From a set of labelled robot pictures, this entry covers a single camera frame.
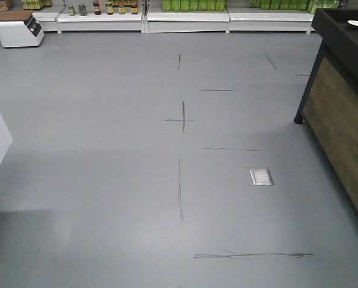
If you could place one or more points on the white store shelving unit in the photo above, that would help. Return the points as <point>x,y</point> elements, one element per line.
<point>237,16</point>

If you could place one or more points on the small white dish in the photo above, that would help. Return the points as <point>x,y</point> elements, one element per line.
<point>353,23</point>

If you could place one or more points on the metal floor socket plate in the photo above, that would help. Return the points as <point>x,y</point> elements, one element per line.
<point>261,177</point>

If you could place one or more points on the white box appliance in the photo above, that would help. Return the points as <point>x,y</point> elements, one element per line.
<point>19,28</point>

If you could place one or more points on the black wooden produce stand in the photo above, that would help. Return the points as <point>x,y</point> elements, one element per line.
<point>329,105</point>

